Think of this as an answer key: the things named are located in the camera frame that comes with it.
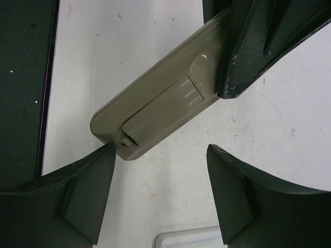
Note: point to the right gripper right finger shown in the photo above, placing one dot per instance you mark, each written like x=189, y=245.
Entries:
x=257, y=209

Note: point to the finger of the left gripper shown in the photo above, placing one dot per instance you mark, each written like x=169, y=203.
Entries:
x=258, y=34

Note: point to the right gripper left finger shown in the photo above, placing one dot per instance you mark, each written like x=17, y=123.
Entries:
x=64, y=208

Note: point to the white remote being loaded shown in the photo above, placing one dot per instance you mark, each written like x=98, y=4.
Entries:
x=204, y=237

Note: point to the grey beige remote control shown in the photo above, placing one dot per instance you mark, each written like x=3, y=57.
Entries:
x=199, y=57

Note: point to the grey remote battery cover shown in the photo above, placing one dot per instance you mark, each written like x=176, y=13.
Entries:
x=163, y=112

